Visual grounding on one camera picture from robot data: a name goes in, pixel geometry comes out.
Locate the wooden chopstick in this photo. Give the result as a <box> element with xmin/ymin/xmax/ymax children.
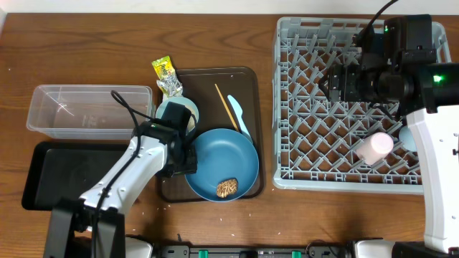
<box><xmin>214</xmin><ymin>83</ymin><xmax>239</xmax><ymax>132</ymax></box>

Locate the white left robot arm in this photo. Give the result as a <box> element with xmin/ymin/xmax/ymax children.
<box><xmin>44</xmin><ymin>121</ymin><xmax>197</xmax><ymax>257</ymax></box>

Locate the crumpled snack wrapper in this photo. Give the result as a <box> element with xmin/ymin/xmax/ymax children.
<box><xmin>151</xmin><ymin>56</ymin><xmax>183</xmax><ymax>97</ymax></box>

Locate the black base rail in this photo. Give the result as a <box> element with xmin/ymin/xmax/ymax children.
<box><xmin>152</xmin><ymin>245</ymin><xmax>353</xmax><ymax>258</ymax></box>

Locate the brown serving tray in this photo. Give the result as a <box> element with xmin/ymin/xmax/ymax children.
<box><xmin>158</xmin><ymin>67</ymin><xmax>265</xmax><ymax>203</ymax></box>

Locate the black bin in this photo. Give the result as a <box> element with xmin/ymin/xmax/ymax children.
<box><xmin>22</xmin><ymin>142</ymin><xmax>128</xmax><ymax>211</ymax></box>

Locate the light blue plastic cup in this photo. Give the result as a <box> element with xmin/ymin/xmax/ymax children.
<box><xmin>399</xmin><ymin>126</ymin><xmax>417</xmax><ymax>152</ymax></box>

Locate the light blue rice bowl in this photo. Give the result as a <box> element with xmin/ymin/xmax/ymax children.
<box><xmin>155</xmin><ymin>96</ymin><xmax>199</xmax><ymax>134</ymax></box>

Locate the blue plate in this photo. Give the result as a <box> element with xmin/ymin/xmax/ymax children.
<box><xmin>185</xmin><ymin>128</ymin><xmax>260</xmax><ymax>202</ymax></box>

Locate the pink plastic cup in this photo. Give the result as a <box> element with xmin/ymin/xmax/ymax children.
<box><xmin>356</xmin><ymin>133</ymin><xmax>394</xmax><ymax>165</ymax></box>

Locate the brown mushroom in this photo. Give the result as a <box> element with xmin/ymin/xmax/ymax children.
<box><xmin>216</xmin><ymin>178</ymin><xmax>238</xmax><ymax>199</ymax></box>

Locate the grey dishwasher rack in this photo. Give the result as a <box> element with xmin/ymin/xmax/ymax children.
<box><xmin>271</xmin><ymin>16</ymin><xmax>452</xmax><ymax>196</ymax></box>

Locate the clear plastic bin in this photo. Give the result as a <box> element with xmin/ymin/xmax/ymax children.
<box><xmin>27</xmin><ymin>85</ymin><xmax>155</xmax><ymax>140</ymax></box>

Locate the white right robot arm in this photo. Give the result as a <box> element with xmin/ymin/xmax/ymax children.
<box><xmin>318</xmin><ymin>63</ymin><xmax>458</xmax><ymax>257</ymax></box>

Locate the light blue plastic knife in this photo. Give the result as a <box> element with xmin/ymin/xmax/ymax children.
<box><xmin>227</xmin><ymin>95</ymin><xmax>253</xmax><ymax>143</ymax></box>

